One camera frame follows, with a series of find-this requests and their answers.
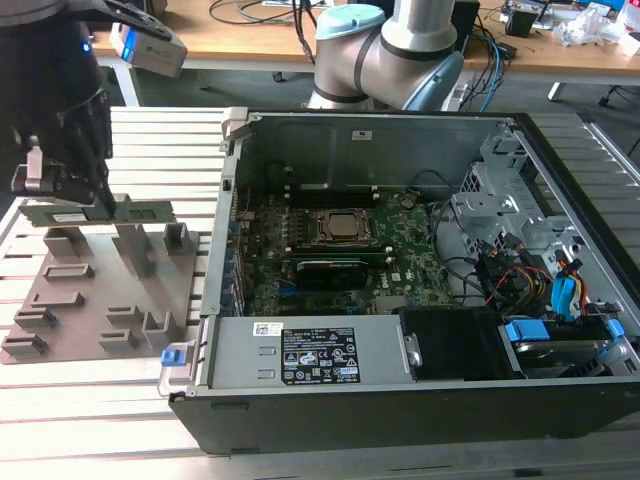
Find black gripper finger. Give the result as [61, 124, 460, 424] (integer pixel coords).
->
[54, 92, 116, 222]

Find green RAM stick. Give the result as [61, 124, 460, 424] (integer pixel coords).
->
[17, 197, 177, 229]

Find black RAM slot white clips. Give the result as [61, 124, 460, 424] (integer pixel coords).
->
[284, 192, 379, 206]
[284, 182, 377, 195]
[294, 252, 391, 267]

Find grey parts rack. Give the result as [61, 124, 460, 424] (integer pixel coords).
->
[0, 193, 202, 365]

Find grey power supply unit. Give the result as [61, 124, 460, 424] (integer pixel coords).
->
[207, 314, 419, 392]

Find CPU with metal top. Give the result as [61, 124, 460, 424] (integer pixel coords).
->
[327, 213, 364, 238]

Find black graphics card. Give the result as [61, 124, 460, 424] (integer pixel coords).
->
[294, 257, 369, 290]

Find metal CPU socket cover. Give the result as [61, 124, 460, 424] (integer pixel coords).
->
[312, 207, 379, 246]

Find green motherboard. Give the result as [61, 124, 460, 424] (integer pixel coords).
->
[232, 192, 469, 319]

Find white power strip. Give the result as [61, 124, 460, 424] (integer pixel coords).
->
[442, 79, 470, 112]

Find open black PC case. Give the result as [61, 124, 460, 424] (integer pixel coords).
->
[167, 107, 640, 456]

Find metal drive cage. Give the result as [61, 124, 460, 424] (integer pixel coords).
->
[449, 134, 587, 262]

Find black drive bay cover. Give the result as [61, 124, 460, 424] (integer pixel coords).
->
[392, 305, 527, 384]

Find small black box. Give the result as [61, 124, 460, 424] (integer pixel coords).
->
[504, 7, 539, 37]

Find hard disk blue carrier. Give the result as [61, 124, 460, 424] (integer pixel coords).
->
[499, 317, 626, 380]

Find crumpled clear plastic bag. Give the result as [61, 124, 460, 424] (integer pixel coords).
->
[554, 2, 629, 48]

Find silver bracket wrist camera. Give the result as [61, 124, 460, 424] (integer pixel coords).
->
[10, 134, 96, 207]

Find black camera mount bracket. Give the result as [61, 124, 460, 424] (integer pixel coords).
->
[102, 0, 174, 42]

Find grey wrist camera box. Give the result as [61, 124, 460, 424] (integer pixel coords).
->
[110, 22, 189, 80]

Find wooden desk white frame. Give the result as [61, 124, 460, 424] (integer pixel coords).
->
[92, 0, 640, 109]

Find black looped wire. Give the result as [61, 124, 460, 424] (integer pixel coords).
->
[428, 169, 487, 307]

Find thin blue hanging cable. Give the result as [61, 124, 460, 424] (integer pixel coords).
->
[482, 34, 507, 112]

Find red yellow black wire bundle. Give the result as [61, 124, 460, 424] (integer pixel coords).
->
[478, 253, 552, 307]

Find flat blue data wire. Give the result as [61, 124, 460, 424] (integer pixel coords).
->
[551, 276, 582, 322]

